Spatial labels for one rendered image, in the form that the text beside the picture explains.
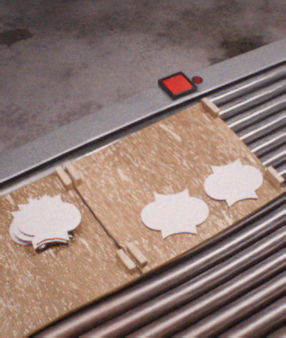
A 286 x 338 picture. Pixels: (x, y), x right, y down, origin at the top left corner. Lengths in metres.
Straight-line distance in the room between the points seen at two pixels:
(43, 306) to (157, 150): 0.50
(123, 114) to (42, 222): 0.43
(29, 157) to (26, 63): 1.73
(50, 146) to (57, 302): 0.46
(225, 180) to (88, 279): 0.41
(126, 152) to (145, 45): 1.81
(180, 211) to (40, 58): 1.99
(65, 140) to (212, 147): 0.36
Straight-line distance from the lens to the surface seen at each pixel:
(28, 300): 1.37
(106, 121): 1.69
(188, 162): 1.58
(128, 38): 3.41
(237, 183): 1.54
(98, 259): 1.41
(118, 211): 1.49
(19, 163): 1.63
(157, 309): 1.37
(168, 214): 1.47
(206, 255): 1.44
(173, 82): 1.78
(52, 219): 1.43
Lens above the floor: 2.13
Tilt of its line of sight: 48 degrees down
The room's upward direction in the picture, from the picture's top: 1 degrees clockwise
